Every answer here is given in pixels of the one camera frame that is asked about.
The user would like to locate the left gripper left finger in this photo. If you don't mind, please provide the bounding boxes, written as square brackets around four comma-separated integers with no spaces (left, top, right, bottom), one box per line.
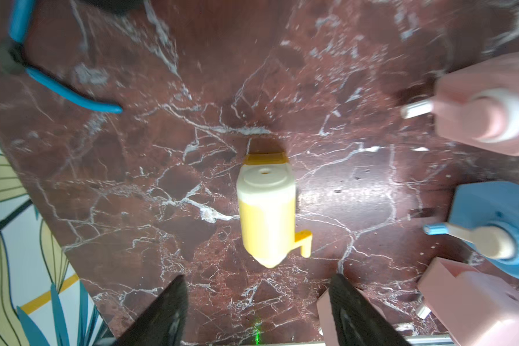
[95,275,189,346]

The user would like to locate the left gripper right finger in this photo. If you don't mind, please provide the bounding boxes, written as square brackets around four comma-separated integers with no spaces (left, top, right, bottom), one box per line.
[329,274,402,345]

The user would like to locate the yellow pencil sharpener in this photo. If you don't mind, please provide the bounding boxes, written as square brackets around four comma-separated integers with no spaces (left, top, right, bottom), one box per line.
[236,152,313,268]

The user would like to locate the blue pencil sharpener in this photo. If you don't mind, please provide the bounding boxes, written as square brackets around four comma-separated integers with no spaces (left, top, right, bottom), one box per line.
[423,181,519,279]

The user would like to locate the pink sharpener centre back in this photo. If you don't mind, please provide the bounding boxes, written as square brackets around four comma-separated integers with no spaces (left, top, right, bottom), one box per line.
[401,52,519,157]

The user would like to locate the blue handled cutters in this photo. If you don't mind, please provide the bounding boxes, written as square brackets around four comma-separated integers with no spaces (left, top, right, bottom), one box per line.
[0,1,123,114]

